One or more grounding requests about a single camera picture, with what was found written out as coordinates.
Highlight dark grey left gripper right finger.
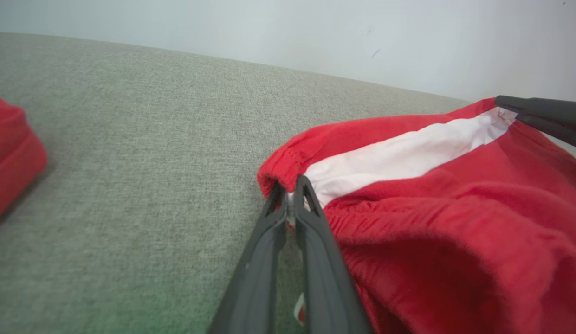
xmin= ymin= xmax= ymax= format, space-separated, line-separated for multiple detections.
xmin=294 ymin=174 xmax=374 ymax=334

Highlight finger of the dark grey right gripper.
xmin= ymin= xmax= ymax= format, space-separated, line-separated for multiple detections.
xmin=494 ymin=95 xmax=576 ymax=122
xmin=517 ymin=114 xmax=576 ymax=151

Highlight red shorts with white stripe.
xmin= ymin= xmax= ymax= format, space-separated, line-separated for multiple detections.
xmin=257 ymin=97 xmax=576 ymax=334

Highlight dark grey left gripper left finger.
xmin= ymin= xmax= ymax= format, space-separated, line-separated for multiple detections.
xmin=208 ymin=180 xmax=289 ymax=334

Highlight grey fabric sofa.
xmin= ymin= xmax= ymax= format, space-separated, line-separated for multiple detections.
xmin=0 ymin=32 xmax=576 ymax=334

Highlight red Bulls basketball jersey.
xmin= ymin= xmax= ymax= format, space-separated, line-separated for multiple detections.
xmin=0 ymin=91 xmax=48 ymax=226

